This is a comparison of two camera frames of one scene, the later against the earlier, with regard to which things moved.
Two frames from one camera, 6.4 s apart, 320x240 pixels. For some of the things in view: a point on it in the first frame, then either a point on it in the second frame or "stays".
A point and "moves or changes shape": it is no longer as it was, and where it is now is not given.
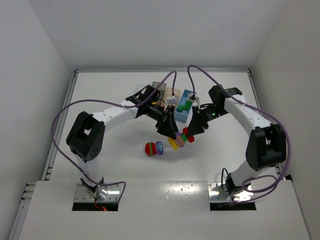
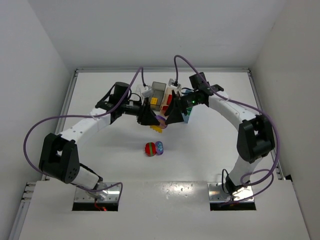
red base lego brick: x=185 y=131 moves or changes shape
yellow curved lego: x=173 y=144 moves or changes shape
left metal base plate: x=82 y=194 stays
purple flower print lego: x=159 y=147 stays
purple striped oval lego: x=179 y=140 moves or changes shape
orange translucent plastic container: x=169 y=93 stays
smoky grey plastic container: x=161 y=89 stays
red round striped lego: x=150 y=149 stays
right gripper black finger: x=196 y=125 -> x=174 y=112
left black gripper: x=164 y=121 -> x=141 y=112
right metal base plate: x=218 y=192 stays
